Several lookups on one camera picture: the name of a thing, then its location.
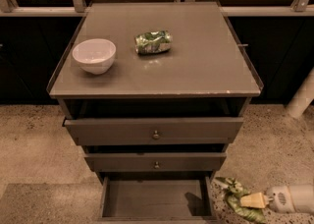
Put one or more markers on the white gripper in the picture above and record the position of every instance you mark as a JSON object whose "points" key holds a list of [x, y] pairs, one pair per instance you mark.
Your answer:
{"points": [[277, 198]]}

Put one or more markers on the green jalapeno chip bag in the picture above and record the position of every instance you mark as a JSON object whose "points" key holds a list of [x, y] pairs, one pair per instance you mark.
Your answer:
{"points": [[233, 192]]}

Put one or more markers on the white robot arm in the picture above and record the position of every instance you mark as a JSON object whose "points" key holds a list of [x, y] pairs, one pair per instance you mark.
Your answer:
{"points": [[302, 198]]}

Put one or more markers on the top grey drawer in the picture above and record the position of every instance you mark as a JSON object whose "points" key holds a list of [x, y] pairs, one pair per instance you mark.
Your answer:
{"points": [[148, 131]]}

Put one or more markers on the grey drawer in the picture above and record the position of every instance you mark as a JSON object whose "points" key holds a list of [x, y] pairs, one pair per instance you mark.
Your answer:
{"points": [[174, 200], [148, 131], [162, 161]]}

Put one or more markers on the bottom grey drawer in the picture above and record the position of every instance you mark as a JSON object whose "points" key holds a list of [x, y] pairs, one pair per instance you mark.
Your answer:
{"points": [[174, 200]]}

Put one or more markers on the grey drawer cabinet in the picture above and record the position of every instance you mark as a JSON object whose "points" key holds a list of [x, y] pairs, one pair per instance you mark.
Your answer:
{"points": [[204, 74]]}

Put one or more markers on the middle grey drawer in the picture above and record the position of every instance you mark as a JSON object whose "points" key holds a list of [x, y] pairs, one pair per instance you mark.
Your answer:
{"points": [[162, 161]]}

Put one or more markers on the crushed green soda can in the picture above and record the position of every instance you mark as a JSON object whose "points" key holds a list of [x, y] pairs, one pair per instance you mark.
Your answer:
{"points": [[153, 42]]}

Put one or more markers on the white ceramic bowl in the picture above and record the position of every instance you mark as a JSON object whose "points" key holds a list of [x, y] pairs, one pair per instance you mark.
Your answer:
{"points": [[95, 56]]}

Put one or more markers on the white pipe post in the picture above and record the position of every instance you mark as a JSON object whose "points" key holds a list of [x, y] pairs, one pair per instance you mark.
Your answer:
{"points": [[303, 97]]}

